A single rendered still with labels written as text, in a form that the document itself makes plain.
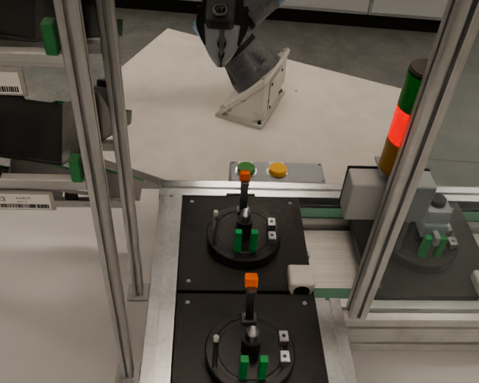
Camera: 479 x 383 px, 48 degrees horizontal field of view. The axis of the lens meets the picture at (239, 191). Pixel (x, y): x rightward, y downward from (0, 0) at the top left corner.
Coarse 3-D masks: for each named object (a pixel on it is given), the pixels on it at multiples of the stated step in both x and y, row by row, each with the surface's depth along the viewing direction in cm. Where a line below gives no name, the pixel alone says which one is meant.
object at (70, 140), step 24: (0, 96) 62; (96, 96) 72; (0, 120) 63; (24, 120) 62; (48, 120) 62; (72, 120) 65; (0, 144) 64; (24, 144) 63; (48, 144) 63; (72, 144) 66
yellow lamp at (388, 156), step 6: (390, 144) 70; (384, 150) 72; (390, 150) 71; (396, 150) 70; (384, 156) 72; (390, 156) 71; (384, 162) 72; (390, 162) 71; (384, 168) 73; (390, 168) 72
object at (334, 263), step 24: (312, 216) 111; (336, 216) 111; (312, 240) 110; (336, 240) 110; (312, 264) 105; (336, 264) 105; (336, 288) 97; (360, 336) 95; (384, 336) 95; (408, 336) 95; (432, 336) 96; (456, 336) 96
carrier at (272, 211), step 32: (192, 224) 104; (224, 224) 101; (256, 224) 102; (288, 224) 105; (192, 256) 98; (224, 256) 96; (256, 256) 96; (288, 256) 99; (192, 288) 93; (224, 288) 93; (256, 288) 94; (288, 288) 94
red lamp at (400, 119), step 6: (396, 108) 68; (396, 114) 68; (402, 114) 67; (396, 120) 68; (402, 120) 67; (390, 126) 70; (396, 126) 68; (402, 126) 67; (390, 132) 70; (396, 132) 68; (402, 132) 68; (390, 138) 70; (396, 138) 69; (396, 144) 69
